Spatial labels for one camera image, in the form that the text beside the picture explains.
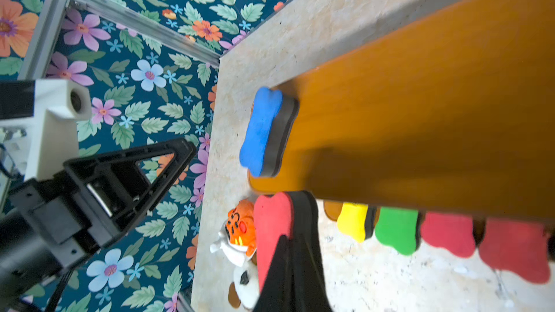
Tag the red eraser top shelf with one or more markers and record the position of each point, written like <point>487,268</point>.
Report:
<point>275,216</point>

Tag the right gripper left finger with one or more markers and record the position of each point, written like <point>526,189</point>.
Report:
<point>279,289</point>

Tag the brown white dog plush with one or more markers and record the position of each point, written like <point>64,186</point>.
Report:
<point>244,291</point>

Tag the orange tiger plush toy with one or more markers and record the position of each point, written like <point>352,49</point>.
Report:
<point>237,236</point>

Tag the green eraser bottom shelf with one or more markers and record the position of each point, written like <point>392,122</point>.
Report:
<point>399,229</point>

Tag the yellow eraser bottom shelf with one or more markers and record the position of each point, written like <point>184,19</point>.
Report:
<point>357,221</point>

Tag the orange wooden two-tier shelf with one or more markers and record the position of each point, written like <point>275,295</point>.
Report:
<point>453,113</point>

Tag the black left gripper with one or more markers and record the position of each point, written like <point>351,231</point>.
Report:
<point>55,227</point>

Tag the blue eraser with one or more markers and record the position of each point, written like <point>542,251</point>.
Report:
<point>272,116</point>

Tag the red eraser bottom left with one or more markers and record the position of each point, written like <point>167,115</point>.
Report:
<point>458,234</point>

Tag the red eraser bottom right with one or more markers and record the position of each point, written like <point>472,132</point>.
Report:
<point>518,247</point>

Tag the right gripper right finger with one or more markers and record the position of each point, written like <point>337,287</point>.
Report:
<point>309,280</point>

